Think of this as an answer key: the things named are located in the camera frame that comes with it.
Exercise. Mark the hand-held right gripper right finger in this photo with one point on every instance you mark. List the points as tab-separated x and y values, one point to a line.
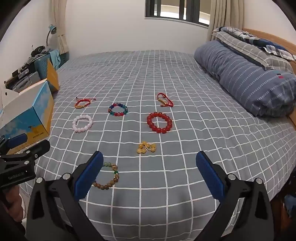
209	176

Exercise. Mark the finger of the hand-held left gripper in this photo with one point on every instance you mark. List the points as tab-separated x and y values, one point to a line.
34	150
16	140

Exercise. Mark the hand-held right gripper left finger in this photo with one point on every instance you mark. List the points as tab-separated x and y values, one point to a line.
89	176

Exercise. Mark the white and blue cardboard box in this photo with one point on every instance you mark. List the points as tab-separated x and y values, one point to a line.
30	115

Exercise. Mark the person's left hand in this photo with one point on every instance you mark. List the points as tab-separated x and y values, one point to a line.
13	200

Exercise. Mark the grey suitcase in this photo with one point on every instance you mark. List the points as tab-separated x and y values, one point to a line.
27	80

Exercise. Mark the pile of dark items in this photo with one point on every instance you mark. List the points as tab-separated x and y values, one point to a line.
18	74

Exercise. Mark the teal suitcase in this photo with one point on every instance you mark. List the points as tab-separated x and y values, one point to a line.
41	66

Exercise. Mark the teal cloth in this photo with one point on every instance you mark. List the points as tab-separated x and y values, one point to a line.
55	58

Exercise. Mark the black bag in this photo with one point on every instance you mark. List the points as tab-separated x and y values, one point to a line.
38	51

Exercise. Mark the blue desk lamp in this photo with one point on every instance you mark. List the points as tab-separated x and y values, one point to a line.
52	29

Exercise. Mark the beige curtain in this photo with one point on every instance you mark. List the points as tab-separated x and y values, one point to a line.
222	14
60	20

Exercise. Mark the grey checked pillow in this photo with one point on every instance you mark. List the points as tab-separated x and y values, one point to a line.
249	49

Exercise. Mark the blue patchwork pillow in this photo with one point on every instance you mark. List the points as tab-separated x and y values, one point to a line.
254	39

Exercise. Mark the wooden headboard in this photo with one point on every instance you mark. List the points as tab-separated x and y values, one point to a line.
268	37

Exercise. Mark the dark framed window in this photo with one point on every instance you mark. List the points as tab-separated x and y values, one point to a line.
178	11

